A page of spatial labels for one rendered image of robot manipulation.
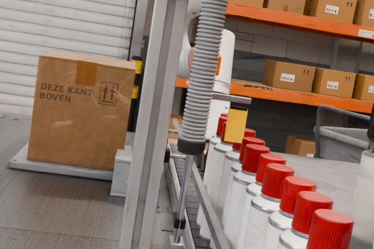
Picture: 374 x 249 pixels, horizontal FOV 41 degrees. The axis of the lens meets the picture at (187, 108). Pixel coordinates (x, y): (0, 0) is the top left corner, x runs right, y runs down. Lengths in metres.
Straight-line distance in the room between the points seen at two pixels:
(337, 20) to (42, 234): 4.40
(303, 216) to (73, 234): 0.57
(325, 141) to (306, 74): 1.71
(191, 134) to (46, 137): 0.77
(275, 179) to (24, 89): 4.63
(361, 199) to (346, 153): 2.28
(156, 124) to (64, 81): 0.61
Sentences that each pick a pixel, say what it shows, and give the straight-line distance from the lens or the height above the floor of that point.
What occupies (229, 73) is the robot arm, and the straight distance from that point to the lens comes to 1.17.
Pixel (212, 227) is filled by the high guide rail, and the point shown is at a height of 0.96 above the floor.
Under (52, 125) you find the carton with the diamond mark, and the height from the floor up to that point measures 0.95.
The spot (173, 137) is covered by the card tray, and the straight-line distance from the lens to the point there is 1.95.
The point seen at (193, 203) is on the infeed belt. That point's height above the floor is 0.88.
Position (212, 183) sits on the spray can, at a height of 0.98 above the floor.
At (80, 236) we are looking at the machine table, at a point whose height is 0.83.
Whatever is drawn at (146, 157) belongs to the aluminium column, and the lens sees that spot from 0.73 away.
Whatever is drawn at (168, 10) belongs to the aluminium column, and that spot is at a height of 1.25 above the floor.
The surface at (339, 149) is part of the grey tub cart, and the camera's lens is 3.26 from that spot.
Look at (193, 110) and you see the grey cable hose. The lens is 0.60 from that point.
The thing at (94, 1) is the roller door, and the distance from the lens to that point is 5.08.
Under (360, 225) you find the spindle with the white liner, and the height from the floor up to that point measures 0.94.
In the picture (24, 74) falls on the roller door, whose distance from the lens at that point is 5.11.
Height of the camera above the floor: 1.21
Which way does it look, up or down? 7 degrees down
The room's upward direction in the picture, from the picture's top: 9 degrees clockwise
